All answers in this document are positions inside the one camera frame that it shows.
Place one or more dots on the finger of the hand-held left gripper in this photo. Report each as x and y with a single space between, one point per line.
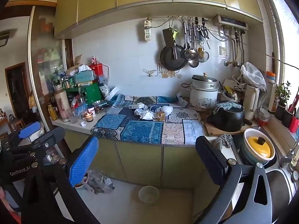
50 136
29 128

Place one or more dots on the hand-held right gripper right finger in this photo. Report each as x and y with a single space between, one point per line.
210 161

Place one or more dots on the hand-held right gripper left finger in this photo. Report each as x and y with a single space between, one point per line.
83 161

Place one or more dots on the white plastic bucket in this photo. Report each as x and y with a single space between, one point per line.
148 194

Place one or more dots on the grey knitted dishcloth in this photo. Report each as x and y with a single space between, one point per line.
223 142

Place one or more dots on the yellow bottle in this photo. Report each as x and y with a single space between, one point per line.
52 113

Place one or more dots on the clear bag with grey packages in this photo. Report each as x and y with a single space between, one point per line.
98 182

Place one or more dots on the wooden cutting board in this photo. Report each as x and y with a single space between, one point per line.
212 133

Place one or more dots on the green colander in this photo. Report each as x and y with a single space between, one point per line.
245 158

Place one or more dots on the small paper ball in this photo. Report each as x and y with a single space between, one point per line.
83 123

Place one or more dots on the tall tan canister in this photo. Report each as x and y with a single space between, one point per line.
61 102

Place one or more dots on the candle jar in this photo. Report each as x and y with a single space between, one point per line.
89 117

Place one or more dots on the brown wooden door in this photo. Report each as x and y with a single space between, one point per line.
16 86

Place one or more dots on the black cooking pot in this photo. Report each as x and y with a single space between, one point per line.
229 120

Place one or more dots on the white jar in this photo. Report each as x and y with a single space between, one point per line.
91 110

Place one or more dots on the white pot with yellow lid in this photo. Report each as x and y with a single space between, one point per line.
257 147

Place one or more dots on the knitted teal pot cloth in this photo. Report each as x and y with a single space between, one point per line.
225 105

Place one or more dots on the green box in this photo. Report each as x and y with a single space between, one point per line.
92 91

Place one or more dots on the blue patchwork counter cloth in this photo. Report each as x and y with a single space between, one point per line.
140 130

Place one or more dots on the white rice cooker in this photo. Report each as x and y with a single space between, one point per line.
203 95

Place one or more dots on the small cardboard box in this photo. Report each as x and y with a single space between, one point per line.
160 116

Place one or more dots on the white pleated paper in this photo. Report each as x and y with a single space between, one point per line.
167 109

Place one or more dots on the teal box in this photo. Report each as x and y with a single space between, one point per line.
85 77

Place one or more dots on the utensil holder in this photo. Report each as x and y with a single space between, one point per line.
230 94

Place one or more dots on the stack of small bowls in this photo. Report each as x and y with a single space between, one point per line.
264 115

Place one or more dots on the white thermos jug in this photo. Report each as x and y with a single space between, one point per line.
251 102

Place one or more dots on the glass sliding door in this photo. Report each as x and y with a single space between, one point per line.
49 58

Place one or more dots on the steel sink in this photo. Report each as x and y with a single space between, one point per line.
280 191

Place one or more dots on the flat white box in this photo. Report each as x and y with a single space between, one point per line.
136 106

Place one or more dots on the crumpled white tissue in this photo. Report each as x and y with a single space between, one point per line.
146 114

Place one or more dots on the metal faucet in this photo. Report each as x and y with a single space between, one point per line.
289 156

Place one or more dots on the red tin box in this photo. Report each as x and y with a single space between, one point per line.
97 68

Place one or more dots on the black plant pot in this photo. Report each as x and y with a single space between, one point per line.
287 117

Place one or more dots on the red container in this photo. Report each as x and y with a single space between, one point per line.
293 124

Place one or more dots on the white plastic bag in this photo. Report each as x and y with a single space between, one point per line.
253 77

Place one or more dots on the potted green plant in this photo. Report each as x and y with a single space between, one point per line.
282 93

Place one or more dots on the mesh strainer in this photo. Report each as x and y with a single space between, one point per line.
202 56

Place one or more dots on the steel skimmer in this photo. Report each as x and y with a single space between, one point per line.
189 53

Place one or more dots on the black frying pan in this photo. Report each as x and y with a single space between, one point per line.
168 59

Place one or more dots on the kitchen scissors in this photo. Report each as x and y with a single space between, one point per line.
204 33

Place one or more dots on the steel cleaver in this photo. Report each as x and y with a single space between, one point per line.
168 37

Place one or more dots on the yellow-green peeler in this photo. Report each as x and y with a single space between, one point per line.
175 33

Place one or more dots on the white power strip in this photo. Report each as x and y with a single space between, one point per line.
147 33

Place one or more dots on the window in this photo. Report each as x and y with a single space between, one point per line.
287 28

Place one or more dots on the white wall socket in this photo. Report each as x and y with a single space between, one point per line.
223 51

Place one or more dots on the metal wall pipes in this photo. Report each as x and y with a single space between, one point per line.
233 44

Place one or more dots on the white wall water heater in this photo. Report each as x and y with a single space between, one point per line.
230 22

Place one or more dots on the metal hanging rail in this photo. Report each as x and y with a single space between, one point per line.
163 17

